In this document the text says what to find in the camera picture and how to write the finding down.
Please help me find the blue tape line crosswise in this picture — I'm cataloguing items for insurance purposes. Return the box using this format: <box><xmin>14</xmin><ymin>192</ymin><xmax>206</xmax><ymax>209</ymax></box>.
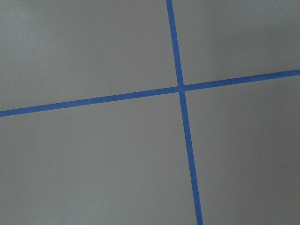
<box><xmin>0</xmin><ymin>69</ymin><xmax>300</xmax><ymax>117</ymax></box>

